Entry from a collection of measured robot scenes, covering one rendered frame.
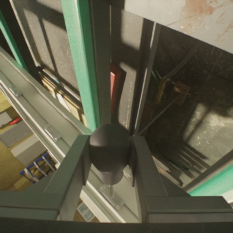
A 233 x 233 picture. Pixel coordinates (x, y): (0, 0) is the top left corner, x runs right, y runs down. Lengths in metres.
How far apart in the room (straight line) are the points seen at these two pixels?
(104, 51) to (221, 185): 0.20
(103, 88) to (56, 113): 0.20
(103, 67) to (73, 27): 0.06
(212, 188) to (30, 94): 0.45
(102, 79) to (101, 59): 0.03
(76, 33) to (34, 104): 0.30
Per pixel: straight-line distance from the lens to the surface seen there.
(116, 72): 0.61
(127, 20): 0.53
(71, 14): 0.20
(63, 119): 0.41
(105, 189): 0.32
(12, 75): 0.60
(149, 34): 0.53
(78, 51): 0.22
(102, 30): 0.21
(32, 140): 9.80
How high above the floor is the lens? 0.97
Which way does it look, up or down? 27 degrees down
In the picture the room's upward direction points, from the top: 129 degrees counter-clockwise
